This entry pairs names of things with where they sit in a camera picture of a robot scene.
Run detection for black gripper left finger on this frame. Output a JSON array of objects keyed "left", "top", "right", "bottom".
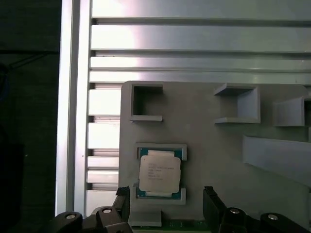
[{"left": 50, "top": 185, "right": 134, "bottom": 233}]

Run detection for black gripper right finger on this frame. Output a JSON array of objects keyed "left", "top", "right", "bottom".
[{"left": 203, "top": 185, "right": 311, "bottom": 233}]

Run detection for silver topped CPU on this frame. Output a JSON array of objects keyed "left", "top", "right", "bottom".
[{"left": 136, "top": 147, "right": 183, "bottom": 198}]

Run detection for grey parts rack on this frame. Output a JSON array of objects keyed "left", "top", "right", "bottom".
[{"left": 117, "top": 81, "right": 311, "bottom": 229}]

